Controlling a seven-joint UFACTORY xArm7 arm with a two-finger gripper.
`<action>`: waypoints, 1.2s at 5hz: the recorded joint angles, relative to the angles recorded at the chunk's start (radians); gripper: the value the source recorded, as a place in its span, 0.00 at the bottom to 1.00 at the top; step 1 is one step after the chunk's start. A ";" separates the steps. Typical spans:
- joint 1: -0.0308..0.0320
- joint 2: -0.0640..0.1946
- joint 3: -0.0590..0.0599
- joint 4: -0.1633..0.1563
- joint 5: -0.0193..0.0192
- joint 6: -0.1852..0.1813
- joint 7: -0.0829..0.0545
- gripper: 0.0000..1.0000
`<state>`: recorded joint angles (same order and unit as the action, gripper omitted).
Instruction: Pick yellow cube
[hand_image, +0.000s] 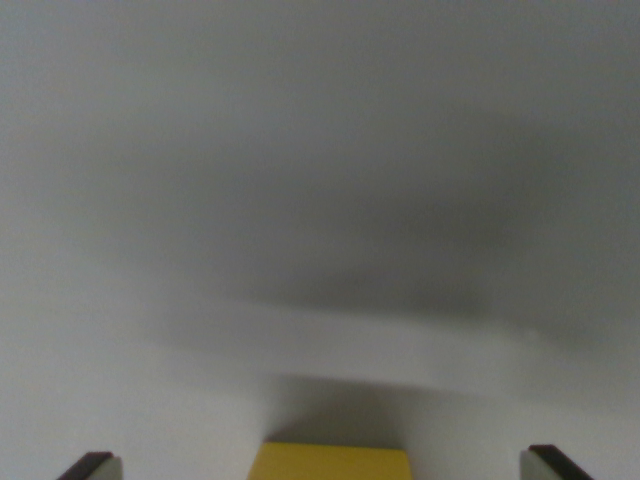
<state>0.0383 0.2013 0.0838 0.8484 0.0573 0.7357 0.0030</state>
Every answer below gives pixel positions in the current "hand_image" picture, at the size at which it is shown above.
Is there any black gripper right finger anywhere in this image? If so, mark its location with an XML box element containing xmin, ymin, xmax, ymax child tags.
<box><xmin>519</xmin><ymin>444</ymin><xmax>596</xmax><ymax>480</ymax></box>

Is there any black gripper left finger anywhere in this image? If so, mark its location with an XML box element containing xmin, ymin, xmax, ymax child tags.
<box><xmin>56</xmin><ymin>451</ymin><xmax>124</xmax><ymax>480</ymax></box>

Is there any yellow cube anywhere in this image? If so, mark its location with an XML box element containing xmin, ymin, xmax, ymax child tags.
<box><xmin>247</xmin><ymin>441</ymin><xmax>413</xmax><ymax>480</ymax></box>

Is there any grey plastic bin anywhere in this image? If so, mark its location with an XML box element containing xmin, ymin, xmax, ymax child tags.
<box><xmin>0</xmin><ymin>0</ymin><xmax>640</xmax><ymax>480</ymax></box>

